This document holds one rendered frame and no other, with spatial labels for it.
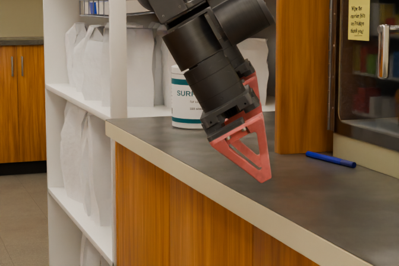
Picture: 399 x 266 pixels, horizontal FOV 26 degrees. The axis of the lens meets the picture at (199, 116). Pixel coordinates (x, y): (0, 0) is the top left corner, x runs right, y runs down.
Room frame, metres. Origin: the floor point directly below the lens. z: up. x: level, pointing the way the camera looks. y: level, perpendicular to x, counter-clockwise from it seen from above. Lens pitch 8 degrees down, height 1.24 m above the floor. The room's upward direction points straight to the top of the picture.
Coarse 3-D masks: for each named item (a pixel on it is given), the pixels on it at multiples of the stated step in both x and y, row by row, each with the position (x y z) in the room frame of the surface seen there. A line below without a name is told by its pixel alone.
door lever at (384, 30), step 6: (384, 24) 1.42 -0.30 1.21; (378, 30) 1.42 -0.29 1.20; (384, 30) 1.41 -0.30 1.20; (390, 30) 1.42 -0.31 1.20; (396, 30) 1.42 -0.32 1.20; (384, 36) 1.41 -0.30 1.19; (378, 42) 1.42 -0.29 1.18; (384, 42) 1.41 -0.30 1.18; (378, 48) 1.42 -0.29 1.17; (384, 48) 1.41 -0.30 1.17; (378, 54) 1.42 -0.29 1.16; (384, 54) 1.41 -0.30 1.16; (378, 60) 1.42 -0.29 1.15; (384, 60) 1.41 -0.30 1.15; (378, 66) 1.42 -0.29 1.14; (384, 66) 1.41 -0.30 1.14; (378, 72) 1.42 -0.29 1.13; (384, 72) 1.41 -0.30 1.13; (384, 78) 1.42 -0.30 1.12
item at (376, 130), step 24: (384, 0) 1.50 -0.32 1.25; (336, 48) 1.66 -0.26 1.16; (360, 48) 1.58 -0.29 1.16; (336, 72) 1.66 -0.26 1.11; (360, 72) 1.57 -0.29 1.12; (336, 96) 1.66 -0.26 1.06; (360, 96) 1.57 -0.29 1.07; (384, 96) 1.50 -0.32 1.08; (336, 120) 1.66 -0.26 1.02; (360, 120) 1.57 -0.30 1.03; (384, 120) 1.49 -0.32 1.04; (384, 144) 1.49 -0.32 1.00
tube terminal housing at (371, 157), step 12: (336, 144) 1.68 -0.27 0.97; (348, 144) 1.63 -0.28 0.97; (360, 144) 1.59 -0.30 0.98; (336, 156) 1.68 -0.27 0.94; (348, 156) 1.63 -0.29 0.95; (360, 156) 1.59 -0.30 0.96; (372, 156) 1.55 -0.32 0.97; (384, 156) 1.51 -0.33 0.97; (396, 156) 1.48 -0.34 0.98; (372, 168) 1.55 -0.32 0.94; (384, 168) 1.51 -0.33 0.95; (396, 168) 1.48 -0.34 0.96
